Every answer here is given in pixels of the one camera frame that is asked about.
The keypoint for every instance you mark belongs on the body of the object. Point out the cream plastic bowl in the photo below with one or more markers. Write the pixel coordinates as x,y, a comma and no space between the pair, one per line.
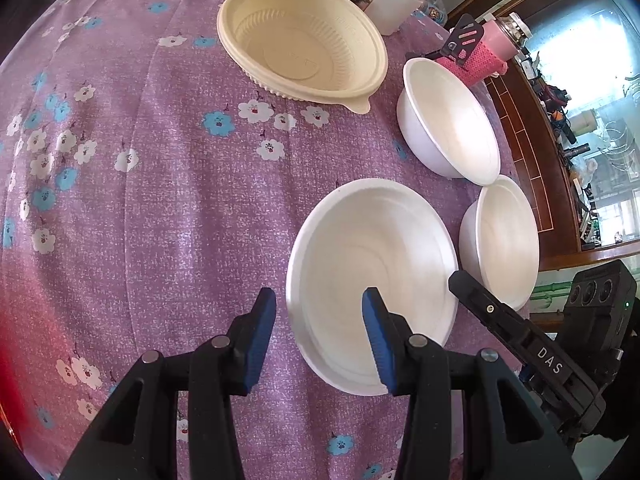
300,45

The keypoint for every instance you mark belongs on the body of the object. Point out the black phone stand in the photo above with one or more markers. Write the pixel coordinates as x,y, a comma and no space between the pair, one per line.
465,37

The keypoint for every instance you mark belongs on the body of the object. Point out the glass jar with cartoon print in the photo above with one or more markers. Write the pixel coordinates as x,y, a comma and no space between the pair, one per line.
434,6

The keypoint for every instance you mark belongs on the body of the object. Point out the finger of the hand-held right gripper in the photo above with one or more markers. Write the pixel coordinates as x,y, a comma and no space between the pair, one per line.
505,320

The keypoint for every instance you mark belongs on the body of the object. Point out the pink knit-sleeved bottle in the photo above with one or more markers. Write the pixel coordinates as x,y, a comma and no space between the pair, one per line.
487,45

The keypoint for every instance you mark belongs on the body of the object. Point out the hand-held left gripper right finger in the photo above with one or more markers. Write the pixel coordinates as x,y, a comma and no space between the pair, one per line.
377,340

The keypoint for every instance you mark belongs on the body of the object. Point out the small white foam bowl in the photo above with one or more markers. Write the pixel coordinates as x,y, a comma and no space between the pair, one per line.
450,115
505,240

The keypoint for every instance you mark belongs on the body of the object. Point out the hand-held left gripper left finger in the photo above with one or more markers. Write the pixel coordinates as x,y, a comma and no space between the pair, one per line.
260,340

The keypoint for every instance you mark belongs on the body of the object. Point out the wide white foam bowl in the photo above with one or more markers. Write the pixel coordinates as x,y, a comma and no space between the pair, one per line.
370,240

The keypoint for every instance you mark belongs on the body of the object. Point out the purple floral tablecloth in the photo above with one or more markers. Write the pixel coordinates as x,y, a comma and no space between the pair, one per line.
175,210

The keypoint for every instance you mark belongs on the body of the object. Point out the brick-pattern wooden counter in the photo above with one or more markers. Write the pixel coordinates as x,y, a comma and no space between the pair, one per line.
530,125

